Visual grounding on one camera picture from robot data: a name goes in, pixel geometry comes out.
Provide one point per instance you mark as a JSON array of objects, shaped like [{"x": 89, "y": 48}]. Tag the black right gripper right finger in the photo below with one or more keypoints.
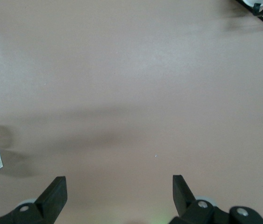
[{"x": 185, "y": 207}]

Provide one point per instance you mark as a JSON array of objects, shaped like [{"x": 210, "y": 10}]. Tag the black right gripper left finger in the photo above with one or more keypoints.
[{"x": 49, "y": 205}]

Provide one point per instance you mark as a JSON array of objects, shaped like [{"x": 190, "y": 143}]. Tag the brown table cover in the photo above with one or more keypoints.
[{"x": 131, "y": 93}]

